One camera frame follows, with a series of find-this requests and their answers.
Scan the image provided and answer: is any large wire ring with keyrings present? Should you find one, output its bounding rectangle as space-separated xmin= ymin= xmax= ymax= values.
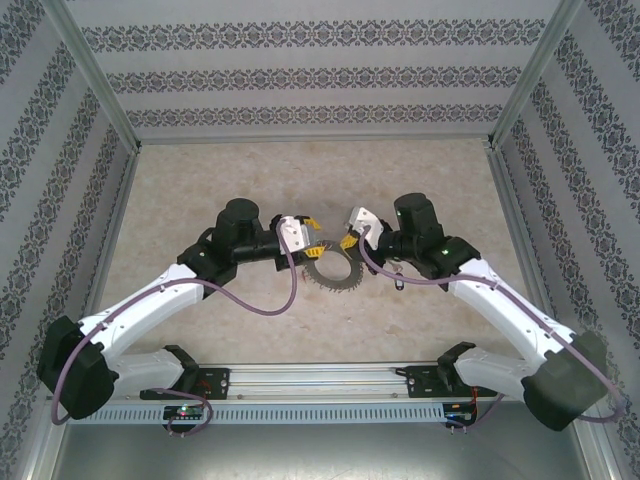
xmin=299 ymin=238 xmax=365 ymax=296

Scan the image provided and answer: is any grey metal sheet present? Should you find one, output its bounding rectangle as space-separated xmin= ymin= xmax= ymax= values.
xmin=49 ymin=423 xmax=614 ymax=480

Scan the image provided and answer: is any aluminium frame rail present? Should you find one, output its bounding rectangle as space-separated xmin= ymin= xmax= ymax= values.
xmin=79 ymin=147 xmax=144 ymax=331
xmin=137 ymin=130 xmax=494 ymax=147
xmin=485 ymin=144 xmax=564 ymax=346

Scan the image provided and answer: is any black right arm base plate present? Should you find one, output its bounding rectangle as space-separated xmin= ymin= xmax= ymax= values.
xmin=407 ymin=364 xmax=499 ymax=400

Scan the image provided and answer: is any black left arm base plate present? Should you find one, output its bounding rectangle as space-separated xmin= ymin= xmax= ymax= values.
xmin=139 ymin=367 xmax=231 ymax=401

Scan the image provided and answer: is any slotted grey cable duct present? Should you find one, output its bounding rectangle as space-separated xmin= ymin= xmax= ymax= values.
xmin=67 ymin=403 xmax=447 ymax=426

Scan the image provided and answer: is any aluminium frame post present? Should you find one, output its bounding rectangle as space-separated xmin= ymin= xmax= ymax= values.
xmin=39 ymin=0 xmax=142 ymax=151
xmin=17 ymin=394 xmax=69 ymax=480
xmin=569 ymin=399 xmax=629 ymax=480
xmin=485 ymin=0 xmax=585 ymax=150

